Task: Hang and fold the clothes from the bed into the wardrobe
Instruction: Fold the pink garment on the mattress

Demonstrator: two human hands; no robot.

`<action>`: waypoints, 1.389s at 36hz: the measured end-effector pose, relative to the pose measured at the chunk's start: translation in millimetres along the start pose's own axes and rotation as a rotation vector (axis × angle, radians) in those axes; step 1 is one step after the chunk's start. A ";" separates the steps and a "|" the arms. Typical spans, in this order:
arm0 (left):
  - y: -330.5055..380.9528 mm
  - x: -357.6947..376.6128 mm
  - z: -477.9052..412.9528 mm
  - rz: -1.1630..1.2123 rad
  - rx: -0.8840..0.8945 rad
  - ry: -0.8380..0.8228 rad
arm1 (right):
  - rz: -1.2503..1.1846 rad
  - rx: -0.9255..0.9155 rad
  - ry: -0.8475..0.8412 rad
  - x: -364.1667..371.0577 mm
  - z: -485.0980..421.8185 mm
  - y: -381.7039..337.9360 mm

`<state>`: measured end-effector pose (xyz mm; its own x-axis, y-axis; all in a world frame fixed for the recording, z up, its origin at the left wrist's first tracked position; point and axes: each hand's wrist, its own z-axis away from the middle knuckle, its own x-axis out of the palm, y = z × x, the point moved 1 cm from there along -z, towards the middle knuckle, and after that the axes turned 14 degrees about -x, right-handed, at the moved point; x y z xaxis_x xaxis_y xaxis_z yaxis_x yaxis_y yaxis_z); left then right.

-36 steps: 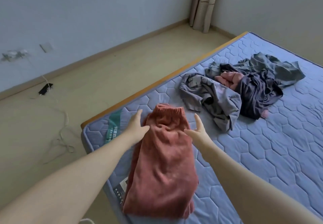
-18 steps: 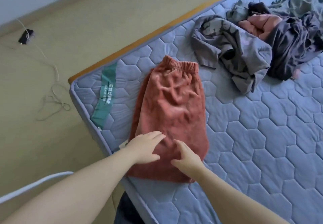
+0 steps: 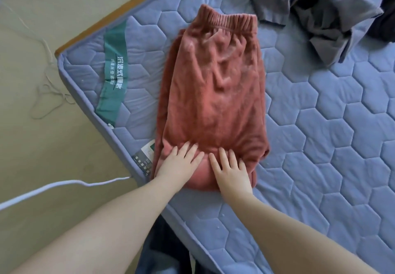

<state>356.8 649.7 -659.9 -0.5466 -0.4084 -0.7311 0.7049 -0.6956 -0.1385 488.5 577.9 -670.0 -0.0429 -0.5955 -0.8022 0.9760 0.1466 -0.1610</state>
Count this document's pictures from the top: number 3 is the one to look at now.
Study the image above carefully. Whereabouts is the person's left hand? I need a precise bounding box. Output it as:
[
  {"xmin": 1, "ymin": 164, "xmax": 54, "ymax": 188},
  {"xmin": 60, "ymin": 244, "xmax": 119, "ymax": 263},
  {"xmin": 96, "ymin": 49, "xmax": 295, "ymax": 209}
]
[{"xmin": 153, "ymin": 141, "xmax": 206, "ymax": 193}]

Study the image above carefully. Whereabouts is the person's right hand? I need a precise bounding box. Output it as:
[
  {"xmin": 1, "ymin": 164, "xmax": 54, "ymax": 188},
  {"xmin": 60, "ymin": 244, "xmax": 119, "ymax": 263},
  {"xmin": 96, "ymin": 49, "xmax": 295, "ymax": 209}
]
[{"xmin": 208, "ymin": 147, "xmax": 254, "ymax": 204}]

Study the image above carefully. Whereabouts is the pink red garment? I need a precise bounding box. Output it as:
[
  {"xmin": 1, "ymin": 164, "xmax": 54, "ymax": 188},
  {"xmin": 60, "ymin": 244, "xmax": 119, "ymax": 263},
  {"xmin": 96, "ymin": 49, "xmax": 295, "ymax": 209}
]
[{"xmin": 152, "ymin": 4, "xmax": 271, "ymax": 191}]

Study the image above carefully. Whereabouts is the blue quilted mattress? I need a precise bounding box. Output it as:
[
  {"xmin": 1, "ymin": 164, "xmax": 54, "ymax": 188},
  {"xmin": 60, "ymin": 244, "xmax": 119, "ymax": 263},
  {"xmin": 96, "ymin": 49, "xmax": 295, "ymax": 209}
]
[{"xmin": 56, "ymin": 0, "xmax": 395, "ymax": 274}]

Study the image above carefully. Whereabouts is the grey printed t-shirt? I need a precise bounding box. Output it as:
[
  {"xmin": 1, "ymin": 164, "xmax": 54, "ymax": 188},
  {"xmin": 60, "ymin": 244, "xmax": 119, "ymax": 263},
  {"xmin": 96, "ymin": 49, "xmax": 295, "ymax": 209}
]
[{"xmin": 247, "ymin": 0, "xmax": 386, "ymax": 67}]

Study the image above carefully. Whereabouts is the dark purple garment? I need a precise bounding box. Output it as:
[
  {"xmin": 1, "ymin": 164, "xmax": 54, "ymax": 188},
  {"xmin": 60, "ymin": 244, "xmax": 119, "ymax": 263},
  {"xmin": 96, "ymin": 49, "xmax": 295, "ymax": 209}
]
[{"xmin": 367, "ymin": 0, "xmax": 395, "ymax": 43}]

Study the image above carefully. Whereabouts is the person's right forearm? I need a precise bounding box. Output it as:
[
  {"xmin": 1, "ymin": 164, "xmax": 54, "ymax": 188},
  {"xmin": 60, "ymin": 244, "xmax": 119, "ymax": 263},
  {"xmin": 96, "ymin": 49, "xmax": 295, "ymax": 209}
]
[{"xmin": 228, "ymin": 189, "xmax": 379, "ymax": 274}]

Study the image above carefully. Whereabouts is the person's left forearm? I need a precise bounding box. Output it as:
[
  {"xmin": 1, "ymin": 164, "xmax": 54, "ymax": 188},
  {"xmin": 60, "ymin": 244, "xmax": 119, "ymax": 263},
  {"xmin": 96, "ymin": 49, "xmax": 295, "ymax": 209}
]
[{"xmin": 12, "ymin": 178, "xmax": 186, "ymax": 274}]

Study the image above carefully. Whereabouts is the person's dark trouser leg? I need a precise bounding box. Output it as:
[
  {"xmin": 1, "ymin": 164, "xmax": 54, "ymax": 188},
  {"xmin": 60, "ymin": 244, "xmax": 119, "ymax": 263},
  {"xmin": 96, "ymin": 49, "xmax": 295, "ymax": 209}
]
[{"xmin": 135, "ymin": 215, "xmax": 204, "ymax": 274}]

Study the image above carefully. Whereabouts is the white charger cable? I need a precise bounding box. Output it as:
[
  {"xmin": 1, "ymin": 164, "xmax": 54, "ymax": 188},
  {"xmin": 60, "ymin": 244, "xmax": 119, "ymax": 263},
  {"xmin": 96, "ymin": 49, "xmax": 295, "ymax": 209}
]
[{"xmin": 0, "ymin": 0, "xmax": 76, "ymax": 120}]

